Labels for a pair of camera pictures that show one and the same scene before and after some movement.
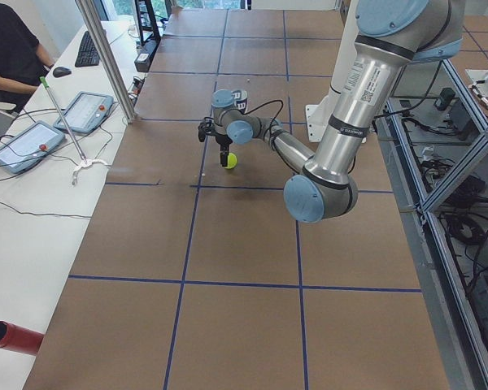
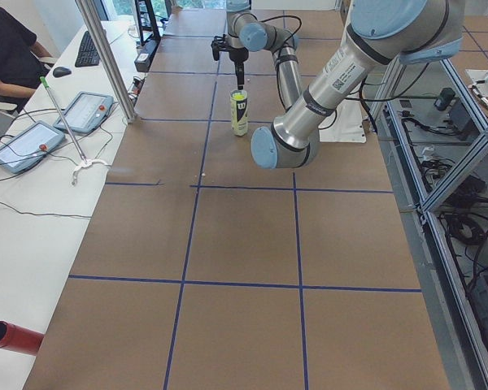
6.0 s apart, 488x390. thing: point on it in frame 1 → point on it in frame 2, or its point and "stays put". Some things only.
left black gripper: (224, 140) → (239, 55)
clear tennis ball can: (240, 99) stays put
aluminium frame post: (129, 114) stays put
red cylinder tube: (5, 335) stays put
